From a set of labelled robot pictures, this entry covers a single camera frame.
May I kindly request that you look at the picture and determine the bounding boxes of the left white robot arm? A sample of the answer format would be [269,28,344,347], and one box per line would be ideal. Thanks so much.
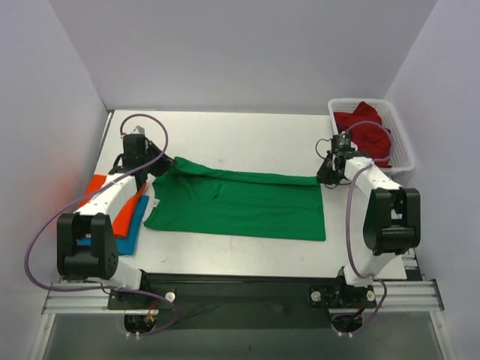
[56,133,176,309]

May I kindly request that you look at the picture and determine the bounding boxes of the dark red t-shirt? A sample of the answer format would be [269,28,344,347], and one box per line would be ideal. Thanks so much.
[334,101,392,159]

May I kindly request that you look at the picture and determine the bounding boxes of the aluminium frame rail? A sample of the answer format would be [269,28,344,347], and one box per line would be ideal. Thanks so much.
[43,175,446,314]

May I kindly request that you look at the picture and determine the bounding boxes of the purple cable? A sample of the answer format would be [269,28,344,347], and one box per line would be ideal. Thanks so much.
[329,120,393,335]
[23,112,177,335]

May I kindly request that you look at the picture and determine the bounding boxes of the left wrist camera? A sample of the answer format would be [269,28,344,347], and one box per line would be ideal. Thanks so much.
[130,125,146,136]

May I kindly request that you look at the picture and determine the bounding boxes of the folded blue t-shirt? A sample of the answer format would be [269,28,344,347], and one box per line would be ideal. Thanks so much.
[76,193,150,257]

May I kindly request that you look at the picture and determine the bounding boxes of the folded orange t-shirt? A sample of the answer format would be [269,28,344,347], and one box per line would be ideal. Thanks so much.
[76,173,147,238]

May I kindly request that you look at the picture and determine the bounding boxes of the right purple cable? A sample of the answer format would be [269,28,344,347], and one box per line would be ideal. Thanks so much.
[329,120,393,335]

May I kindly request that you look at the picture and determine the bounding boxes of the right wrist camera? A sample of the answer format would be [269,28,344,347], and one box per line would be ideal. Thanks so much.
[331,133,355,154]

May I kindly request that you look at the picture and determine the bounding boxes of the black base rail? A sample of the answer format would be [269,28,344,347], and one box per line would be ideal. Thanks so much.
[107,274,377,330]

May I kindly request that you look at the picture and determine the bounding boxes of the white plastic basket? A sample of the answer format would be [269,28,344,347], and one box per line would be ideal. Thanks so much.
[328,97,415,176]

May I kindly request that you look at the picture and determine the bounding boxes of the green t-shirt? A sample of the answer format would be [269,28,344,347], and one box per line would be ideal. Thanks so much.
[144,157,326,242]

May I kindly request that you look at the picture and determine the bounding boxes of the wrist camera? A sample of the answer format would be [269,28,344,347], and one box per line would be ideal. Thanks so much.
[331,133,355,154]
[130,125,146,136]

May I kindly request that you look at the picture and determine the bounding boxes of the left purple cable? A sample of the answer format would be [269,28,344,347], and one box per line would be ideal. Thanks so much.
[23,112,177,335]

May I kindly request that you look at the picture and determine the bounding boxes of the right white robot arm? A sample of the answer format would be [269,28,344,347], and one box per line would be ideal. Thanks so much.
[316,150,421,306]

